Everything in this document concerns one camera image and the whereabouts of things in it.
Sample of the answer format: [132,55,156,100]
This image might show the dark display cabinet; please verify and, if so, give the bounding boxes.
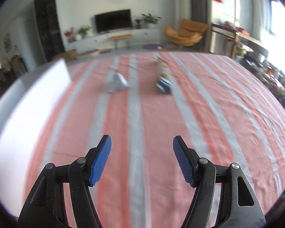
[34,0,65,61]

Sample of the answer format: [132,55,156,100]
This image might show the small wooden bench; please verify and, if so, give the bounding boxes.
[110,34,133,51]

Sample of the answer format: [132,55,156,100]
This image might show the red flower plant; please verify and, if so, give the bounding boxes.
[64,27,75,43]

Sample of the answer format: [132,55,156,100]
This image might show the long stick snack packet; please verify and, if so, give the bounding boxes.
[156,57,172,94]

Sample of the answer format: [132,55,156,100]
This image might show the orange lounge chair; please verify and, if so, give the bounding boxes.
[164,19,208,47]

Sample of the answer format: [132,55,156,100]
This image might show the small dark potted plant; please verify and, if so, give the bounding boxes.
[134,19,143,29]

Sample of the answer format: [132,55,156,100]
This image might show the large green potted plant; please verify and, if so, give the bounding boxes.
[142,13,161,29]

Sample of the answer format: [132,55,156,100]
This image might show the potted plant in white vase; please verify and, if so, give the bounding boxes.
[74,25,91,41]

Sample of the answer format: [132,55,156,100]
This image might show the white board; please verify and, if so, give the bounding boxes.
[0,59,71,217]

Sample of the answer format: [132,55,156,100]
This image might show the wooden side table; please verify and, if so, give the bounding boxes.
[210,24,269,59]

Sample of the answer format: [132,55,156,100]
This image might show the purple round mat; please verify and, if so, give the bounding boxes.
[142,44,164,51]

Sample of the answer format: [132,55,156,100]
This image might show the grey triangular snack pouch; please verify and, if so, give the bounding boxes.
[105,67,130,93]

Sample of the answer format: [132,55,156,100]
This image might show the cardboard box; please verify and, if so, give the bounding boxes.
[52,49,78,62]

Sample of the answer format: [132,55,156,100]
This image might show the black television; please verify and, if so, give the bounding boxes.
[95,9,133,33]

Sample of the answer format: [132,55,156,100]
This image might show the white tv cabinet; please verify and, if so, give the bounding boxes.
[64,28,161,53]

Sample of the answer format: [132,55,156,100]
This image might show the striped red grey tablecloth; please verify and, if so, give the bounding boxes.
[26,52,285,227]

